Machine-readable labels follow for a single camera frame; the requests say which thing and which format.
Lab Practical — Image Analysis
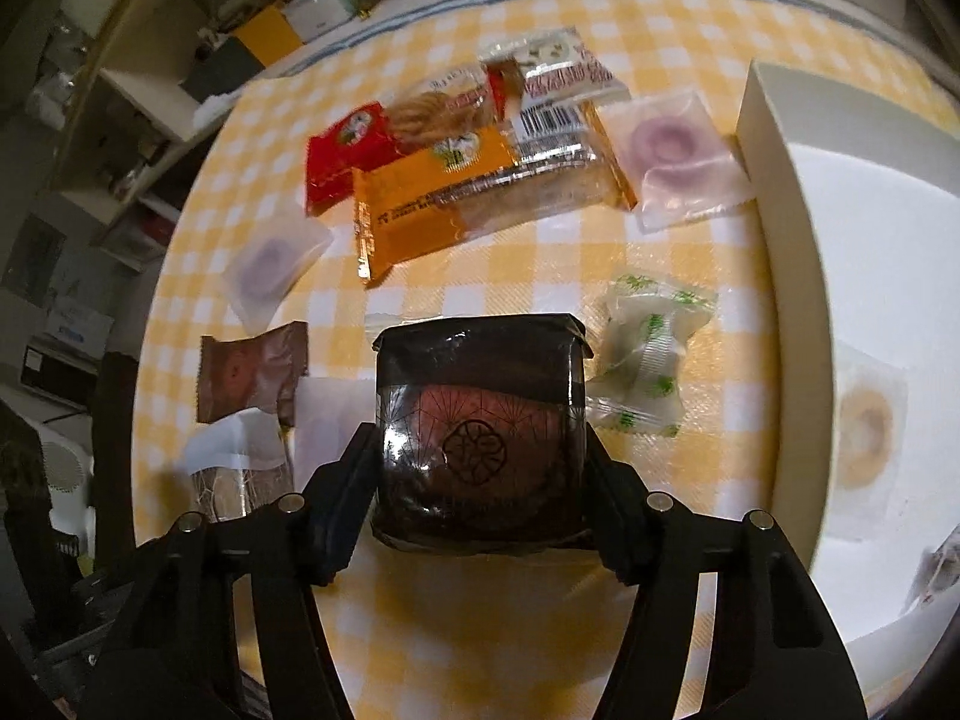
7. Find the clear candy packet green print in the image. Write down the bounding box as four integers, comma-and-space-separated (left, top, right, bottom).
585, 270, 721, 440

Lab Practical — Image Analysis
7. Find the red snack packet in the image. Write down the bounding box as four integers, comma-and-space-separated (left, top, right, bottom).
304, 101, 410, 216

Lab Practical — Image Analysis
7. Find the white tissue pack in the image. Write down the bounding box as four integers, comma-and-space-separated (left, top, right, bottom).
287, 0, 359, 44

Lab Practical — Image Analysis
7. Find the large clear purple pastry packet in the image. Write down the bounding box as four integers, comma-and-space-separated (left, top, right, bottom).
596, 88, 751, 235

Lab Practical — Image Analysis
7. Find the clear cookie packet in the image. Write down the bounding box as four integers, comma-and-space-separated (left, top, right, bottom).
388, 62, 518, 160

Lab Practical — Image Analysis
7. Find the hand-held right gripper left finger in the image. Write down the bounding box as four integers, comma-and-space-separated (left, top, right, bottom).
97, 422, 386, 720

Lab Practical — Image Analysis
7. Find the white cardboard box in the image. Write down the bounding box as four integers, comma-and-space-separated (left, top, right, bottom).
735, 60, 960, 638

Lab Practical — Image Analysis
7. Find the clear packet with tan ring pastry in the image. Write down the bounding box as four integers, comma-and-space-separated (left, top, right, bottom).
829, 343, 912, 542

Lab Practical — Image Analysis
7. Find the orange snack packet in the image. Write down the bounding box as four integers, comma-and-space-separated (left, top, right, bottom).
351, 124, 638, 287

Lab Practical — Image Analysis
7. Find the small brown snack packet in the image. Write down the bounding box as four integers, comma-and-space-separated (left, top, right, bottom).
196, 321, 310, 427

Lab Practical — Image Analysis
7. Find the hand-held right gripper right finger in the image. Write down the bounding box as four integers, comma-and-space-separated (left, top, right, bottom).
583, 424, 868, 720

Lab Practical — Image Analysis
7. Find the small clear packet with print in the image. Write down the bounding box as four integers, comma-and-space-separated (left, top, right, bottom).
904, 525, 960, 616

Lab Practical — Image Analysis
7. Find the clear packet with brown cake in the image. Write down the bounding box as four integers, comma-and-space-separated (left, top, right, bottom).
180, 412, 299, 527

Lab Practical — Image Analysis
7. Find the small clear purple pastry packet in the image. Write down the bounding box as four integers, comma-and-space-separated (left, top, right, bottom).
225, 202, 335, 331

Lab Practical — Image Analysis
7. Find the yellow checked tablecloth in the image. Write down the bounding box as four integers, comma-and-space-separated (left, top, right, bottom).
131, 0, 960, 720

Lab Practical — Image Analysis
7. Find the dark brown pastry packet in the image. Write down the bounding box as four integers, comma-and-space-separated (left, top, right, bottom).
371, 313, 601, 557

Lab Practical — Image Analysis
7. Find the small white carton box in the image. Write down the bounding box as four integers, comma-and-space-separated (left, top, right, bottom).
480, 26, 632, 170

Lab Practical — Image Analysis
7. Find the beige wooden shelf unit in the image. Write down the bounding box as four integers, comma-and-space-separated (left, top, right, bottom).
75, 0, 361, 145

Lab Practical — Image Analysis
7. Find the white fan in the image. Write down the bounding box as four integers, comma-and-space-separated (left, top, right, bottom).
31, 429, 96, 535

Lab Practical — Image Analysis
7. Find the yellow box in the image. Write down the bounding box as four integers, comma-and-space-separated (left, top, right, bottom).
232, 4, 305, 68

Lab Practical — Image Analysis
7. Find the black box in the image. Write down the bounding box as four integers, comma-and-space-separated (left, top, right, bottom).
184, 37, 261, 104

